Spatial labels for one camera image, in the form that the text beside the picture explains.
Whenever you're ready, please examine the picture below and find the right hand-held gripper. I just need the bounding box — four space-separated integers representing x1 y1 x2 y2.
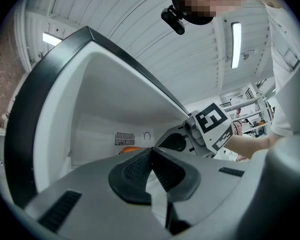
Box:
156 102 235 159

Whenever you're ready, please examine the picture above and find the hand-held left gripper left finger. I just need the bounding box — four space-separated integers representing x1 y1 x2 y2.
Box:
24 147 173 240

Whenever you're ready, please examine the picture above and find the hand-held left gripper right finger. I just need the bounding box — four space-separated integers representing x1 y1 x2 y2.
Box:
152 147 251 240

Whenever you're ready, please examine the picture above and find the orange object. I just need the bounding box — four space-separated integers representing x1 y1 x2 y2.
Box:
118 146 144 156

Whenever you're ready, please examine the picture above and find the white refrigerator compartment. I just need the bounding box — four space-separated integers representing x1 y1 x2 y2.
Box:
3 25 194 210

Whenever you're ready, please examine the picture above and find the person's right forearm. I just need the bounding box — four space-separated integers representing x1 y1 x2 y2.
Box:
224 133 278 161

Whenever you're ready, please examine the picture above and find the white shelving unit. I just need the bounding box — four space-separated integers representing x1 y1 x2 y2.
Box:
218 80 277 139

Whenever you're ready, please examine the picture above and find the ceiling light panel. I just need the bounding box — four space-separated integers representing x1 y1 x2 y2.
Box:
42 31 63 47
230 21 242 70

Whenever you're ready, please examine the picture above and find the person's white printed shirt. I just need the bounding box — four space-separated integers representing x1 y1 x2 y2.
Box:
264 0 300 140

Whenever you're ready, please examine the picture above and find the black head-mounted camera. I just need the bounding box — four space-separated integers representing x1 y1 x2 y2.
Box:
160 5 186 36

